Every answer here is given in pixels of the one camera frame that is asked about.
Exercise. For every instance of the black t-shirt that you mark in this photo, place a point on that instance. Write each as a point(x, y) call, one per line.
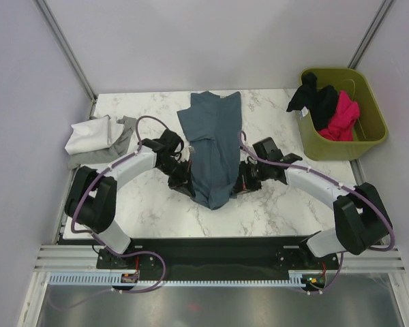
point(320, 103)

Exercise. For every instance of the right aluminium corner post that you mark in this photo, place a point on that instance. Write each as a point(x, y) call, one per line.
point(374, 26)

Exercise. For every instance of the olive green plastic bin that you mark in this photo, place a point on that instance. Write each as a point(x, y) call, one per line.
point(368, 130)

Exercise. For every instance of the aluminium frame rail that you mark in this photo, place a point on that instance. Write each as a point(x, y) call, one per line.
point(81, 258)

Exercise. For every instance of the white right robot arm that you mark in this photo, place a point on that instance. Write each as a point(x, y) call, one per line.
point(360, 218)

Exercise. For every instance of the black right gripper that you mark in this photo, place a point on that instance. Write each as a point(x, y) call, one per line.
point(243, 183)

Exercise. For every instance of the left aluminium corner post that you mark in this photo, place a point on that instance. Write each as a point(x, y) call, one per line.
point(65, 47)

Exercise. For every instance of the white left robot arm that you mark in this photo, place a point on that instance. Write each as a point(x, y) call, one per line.
point(92, 199)

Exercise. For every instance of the aluminium corner post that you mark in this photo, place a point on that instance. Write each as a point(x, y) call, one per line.
point(374, 26)
point(65, 47)

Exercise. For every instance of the blue-grey t-shirt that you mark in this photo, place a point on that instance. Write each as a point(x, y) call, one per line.
point(211, 125)

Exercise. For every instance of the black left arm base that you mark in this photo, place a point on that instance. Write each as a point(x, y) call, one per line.
point(144, 261)

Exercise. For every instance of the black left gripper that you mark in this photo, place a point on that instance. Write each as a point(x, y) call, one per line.
point(183, 182)

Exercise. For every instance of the light blue cable duct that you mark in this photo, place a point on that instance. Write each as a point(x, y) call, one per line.
point(117, 279)

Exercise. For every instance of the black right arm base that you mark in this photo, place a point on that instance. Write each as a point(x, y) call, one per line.
point(294, 258)

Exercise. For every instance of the pink t-shirt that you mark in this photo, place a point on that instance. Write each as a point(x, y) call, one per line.
point(341, 124)

